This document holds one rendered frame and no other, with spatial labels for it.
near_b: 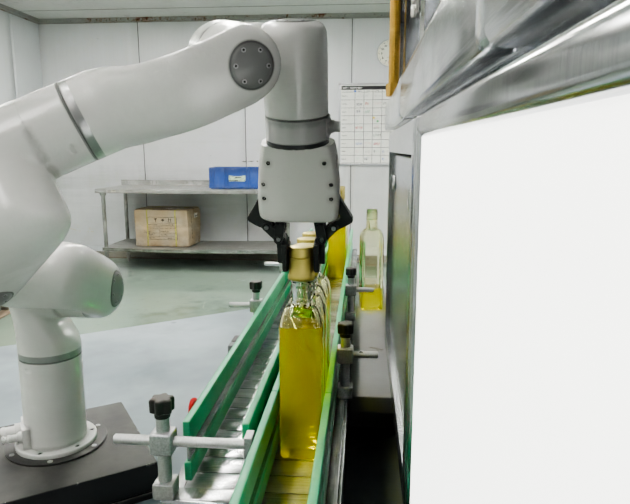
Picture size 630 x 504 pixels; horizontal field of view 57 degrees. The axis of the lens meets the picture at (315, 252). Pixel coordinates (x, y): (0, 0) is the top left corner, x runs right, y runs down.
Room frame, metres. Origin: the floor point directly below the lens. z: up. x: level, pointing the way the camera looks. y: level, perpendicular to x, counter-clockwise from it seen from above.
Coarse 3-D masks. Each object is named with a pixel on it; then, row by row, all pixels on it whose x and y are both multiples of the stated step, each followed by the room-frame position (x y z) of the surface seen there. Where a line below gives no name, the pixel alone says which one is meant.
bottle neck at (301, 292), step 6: (294, 282) 0.73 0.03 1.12; (300, 282) 0.73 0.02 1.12; (306, 282) 0.73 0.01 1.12; (312, 282) 0.74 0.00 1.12; (294, 288) 0.73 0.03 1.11; (300, 288) 0.73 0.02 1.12; (306, 288) 0.73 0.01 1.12; (312, 288) 0.74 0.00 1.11; (294, 294) 0.73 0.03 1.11; (300, 294) 0.73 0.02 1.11; (306, 294) 0.73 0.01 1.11; (312, 294) 0.74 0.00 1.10; (294, 300) 0.73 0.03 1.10; (300, 300) 0.73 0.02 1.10; (306, 300) 0.73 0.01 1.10; (312, 300) 0.74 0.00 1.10
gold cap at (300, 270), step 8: (296, 248) 0.73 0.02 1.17; (304, 248) 0.73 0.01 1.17; (312, 248) 0.74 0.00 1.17; (296, 256) 0.73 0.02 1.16; (304, 256) 0.73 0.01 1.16; (312, 256) 0.74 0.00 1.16; (296, 264) 0.73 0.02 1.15; (304, 264) 0.73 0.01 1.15; (312, 264) 0.74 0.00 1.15; (296, 272) 0.73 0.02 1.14; (304, 272) 0.73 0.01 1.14; (312, 272) 0.74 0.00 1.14; (296, 280) 0.73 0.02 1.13; (304, 280) 0.73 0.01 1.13
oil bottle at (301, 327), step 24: (288, 312) 0.72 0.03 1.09; (312, 312) 0.72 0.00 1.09; (288, 336) 0.72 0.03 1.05; (312, 336) 0.71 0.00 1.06; (288, 360) 0.72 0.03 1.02; (312, 360) 0.71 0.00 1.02; (288, 384) 0.72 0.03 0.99; (312, 384) 0.71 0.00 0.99; (288, 408) 0.72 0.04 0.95; (312, 408) 0.71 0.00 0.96; (288, 432) 0.72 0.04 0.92; (312, 432) 0.71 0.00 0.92; (288, 456) 0.72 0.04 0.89; (312, 456) 0.71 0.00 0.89
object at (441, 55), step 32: (416, 0) 1.02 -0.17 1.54; (448, 0) 0.36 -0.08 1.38; (480, 0) 0.26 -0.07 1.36; (512, 0) 0.20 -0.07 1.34; (544, 0) 0.18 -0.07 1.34; (576, 0) 0.17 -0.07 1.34; (608, 0) 0.18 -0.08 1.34; (416, 32) 1.04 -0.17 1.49; (448, 32) 0.35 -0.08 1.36; (480, 32) 0.26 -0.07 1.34; (512, 32) 0.22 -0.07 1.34; (544, 32) 0.22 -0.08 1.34; (416, 64) 0.56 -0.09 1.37; (448, 64) 0.35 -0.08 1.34; (480, 64) 0.29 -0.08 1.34; (416, 96) 0.55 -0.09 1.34; (448, 96) 0.49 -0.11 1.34
